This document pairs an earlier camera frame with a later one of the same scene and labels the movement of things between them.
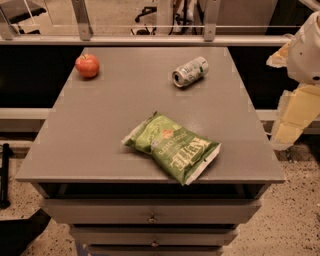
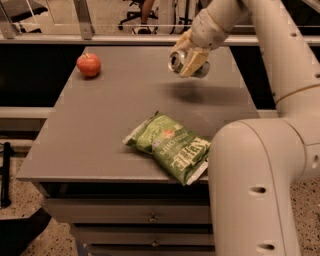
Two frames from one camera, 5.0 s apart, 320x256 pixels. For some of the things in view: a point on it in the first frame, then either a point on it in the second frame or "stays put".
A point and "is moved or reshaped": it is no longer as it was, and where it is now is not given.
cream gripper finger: [280, 58] -> [205, 33]
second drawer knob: [155, 243] stays put
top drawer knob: [152, 219] stays put
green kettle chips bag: [184, 153] stays put
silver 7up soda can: [190, 71] is moved or reshaped
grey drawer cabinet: [122, 200] stays put
